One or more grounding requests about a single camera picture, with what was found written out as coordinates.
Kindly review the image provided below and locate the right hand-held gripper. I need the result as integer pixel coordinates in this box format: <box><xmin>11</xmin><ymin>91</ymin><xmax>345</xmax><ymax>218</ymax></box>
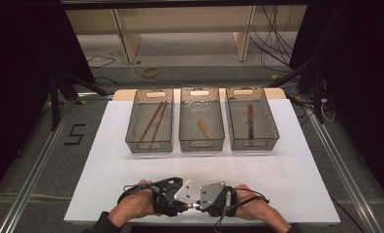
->
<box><xmin>198</xmin><ymin>181</ymin><xmax>239</xmax><ymax>218</ymax></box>

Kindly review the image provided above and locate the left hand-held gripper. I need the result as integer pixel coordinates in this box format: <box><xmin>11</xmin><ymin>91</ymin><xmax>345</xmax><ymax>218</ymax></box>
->
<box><xmin>150</xmin><ymin>176</ymin><xmax>194</xmax><ymax>217</ymax></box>

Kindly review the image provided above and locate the light wooden-handled clear utensil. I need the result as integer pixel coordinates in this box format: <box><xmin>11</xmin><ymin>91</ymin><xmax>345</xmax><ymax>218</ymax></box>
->
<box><xmin>196</xmin><ymin>119</ymin><xmax>214</xmax><ymax>140</ymax></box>

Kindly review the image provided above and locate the translucent grey plastic bin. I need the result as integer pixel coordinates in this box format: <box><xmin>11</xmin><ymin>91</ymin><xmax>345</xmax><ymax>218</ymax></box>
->
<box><xmin>178</xmin><ymin>86</ymin><xmax>226</xmax><ymax>153</ymax></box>
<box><xmin>225</xmin><ymin>85</ymin><xmax>281</xmax><ymax>152</ymax></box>
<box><xmin>124</xmin><ymin>88</ymin><xmax>176</xmax><ymax>154</ymax></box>

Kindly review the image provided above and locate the wooden-handled metal knife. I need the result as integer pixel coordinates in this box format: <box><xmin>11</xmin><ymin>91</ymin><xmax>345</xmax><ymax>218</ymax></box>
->
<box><xmin>247</xmin><ymin>103</ymin><xmax>255</xmax><ymax>140</ymax></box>

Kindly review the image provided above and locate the person's left hand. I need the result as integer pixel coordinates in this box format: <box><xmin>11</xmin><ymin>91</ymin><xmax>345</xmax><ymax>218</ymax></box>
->
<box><xmin>116</xmin><ymin>179</ymin><xmax>159</xmax><ymax>221</ymax></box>

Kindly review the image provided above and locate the person's right hand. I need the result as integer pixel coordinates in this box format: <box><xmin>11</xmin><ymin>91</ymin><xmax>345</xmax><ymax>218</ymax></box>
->
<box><xmin>233</xmin><ymin>183</ymin><xmax>280</xmax><ymax>222</ymax></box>

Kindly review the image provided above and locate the white table cover sheet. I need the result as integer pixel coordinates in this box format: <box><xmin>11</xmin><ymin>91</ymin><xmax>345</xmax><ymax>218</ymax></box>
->
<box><xmin>63</xmin><ymin>98</ymin><xmax>341</xmax><ymax>226</ymax></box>

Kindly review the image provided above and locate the yellow tape roll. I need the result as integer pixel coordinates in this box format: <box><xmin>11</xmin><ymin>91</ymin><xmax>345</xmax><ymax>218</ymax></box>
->
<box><xmin>141</xmin><ymin>66</ymin><xmax>160</xmax><ymax>79</ymax></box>

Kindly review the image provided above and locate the black metal stand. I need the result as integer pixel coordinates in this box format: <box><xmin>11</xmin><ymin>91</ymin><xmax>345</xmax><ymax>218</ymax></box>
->
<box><xmin>270</xmin><ymin>54</ymin><xmax>326</xmax><ymax>124</ymax></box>

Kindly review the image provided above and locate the black tripod stand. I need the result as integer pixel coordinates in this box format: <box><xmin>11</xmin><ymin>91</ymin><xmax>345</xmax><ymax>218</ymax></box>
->
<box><xmin>48</xmin><ymin>68</ymin><xmax>108</xmax><ymax>132</ymax></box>

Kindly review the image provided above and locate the beige wooden desk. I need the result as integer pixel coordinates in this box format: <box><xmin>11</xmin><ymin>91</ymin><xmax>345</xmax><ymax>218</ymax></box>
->
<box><xmin>65</xmin><ymin>4</ymin><xmax>308</xmax><ymax>65</ymax></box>

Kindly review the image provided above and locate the black curtain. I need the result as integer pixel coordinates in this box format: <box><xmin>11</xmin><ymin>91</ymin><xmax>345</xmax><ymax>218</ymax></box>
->
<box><xmin>289</xmin><ymin>0</ymin><xmax>384</xmax><ymax>210</ymax></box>
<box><xmin>0</xmin><ymin>0</ymin><xmax>97</xmax><ymax>203</ymax></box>

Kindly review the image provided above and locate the right hand-held gripper cable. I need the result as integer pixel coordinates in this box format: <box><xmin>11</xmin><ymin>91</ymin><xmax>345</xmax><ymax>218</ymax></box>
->
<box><xmin>213</xmin><ymin>188</ymin><xmax>272</xmax><ymax>233</ymax></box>

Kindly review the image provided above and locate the hand-held gripper cable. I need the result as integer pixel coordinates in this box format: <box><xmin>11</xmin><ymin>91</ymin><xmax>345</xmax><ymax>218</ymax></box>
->
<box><xmin>116</xmin><ymin>176</ymin><xmax>176</xmax><ymax>206</ymax></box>
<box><xmin>213</xmin><ymin>188</ymin><xmax>272</xmax><ymax>233</ymax></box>

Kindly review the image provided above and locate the left hand-held gripper cable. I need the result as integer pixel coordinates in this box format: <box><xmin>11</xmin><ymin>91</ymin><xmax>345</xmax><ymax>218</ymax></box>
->
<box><xmin>116</xmin><ymin>176</ymin><xmax>176</xmax><ymax>206</ymax></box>

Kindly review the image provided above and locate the thin white floor cable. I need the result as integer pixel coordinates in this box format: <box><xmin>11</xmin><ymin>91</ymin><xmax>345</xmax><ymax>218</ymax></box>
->
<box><xmin>124</xmin><ymin>57</ymin><xmax>155</xmax><ymax>83</ymax></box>

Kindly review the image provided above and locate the aluminium floor rail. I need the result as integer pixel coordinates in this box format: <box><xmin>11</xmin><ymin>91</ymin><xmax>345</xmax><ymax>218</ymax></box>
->
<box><xmin>304</xmin><ymin>96</ymin><xmax>384</xmax><ymax>233</ymax></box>
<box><xmin>0</xmin><ymin>98</ymin><xmax>78</xmax><ymax>233</ymax></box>

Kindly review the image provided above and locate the white coiled cable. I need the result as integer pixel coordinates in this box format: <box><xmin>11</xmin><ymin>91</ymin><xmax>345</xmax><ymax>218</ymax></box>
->
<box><xmin>320</xmin><ymin>97</ymin><xmax>337</xmax><ymax>123</ymax></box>

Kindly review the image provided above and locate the thin black floor cable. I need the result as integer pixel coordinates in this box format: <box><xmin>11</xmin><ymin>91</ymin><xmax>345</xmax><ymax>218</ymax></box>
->
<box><xmin>86</xmin><ymin>53</ymin><xmax>117</xmax><ymax>70</ymax></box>

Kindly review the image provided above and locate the black cable bundle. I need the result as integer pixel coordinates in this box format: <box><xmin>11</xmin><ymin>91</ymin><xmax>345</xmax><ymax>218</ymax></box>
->
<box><xmin>248</xmin><ymin>4</ymin><xmax>295</xmax><ymax>74</ymax></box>

